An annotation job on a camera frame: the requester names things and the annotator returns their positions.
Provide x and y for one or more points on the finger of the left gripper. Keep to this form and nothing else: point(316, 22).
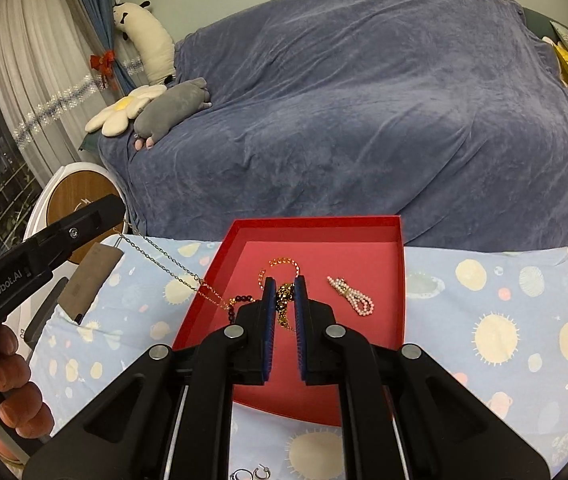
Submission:
point(55, 244)

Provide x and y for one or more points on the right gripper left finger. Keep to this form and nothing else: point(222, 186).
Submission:
point(239, 354)

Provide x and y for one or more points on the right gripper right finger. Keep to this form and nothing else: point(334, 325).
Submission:
point(332, 354)

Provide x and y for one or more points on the red jewelry tray box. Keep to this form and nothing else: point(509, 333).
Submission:
point(353, 269)

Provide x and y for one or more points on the left hand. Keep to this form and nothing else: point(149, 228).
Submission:
point(23, 409)

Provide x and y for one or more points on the brown card tag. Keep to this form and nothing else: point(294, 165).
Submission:
point(82, 288)

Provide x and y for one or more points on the round wooden side table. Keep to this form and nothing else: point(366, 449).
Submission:
point(71, 188)

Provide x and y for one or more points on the gold hoop earring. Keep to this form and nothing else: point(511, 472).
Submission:
point(261, 472)

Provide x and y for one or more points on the white flower plush cushion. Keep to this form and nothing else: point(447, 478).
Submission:
point(113, 120)

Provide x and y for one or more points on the grey plush toy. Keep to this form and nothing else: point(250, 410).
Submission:
point(174, 106)

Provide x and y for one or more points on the planet print light-blue cloth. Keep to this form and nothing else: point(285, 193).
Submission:
point(497, 322)

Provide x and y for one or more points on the red curtain tie bow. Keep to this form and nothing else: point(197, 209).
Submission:
point(105, 65)

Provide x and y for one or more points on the white sheer curtain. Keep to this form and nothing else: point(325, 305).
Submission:
point(47, 90)

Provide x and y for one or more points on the white long plush toy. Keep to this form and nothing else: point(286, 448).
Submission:
point(149, 36)

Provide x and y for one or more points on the green bed frame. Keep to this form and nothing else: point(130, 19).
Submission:
point(540, 25)

